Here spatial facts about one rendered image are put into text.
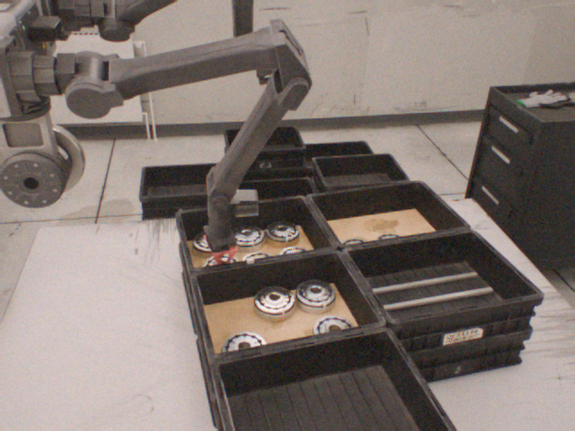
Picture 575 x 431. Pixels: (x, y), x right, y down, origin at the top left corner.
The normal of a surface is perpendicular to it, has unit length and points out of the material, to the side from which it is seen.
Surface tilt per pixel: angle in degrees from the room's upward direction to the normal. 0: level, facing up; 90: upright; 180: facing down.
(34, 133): 90
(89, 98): 112
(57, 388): 0
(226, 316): 0
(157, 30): 90
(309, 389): 0
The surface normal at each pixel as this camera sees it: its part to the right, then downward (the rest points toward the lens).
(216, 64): 0.12, 0.77
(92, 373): 0.02, -0.85
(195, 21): 0.15, 0.52
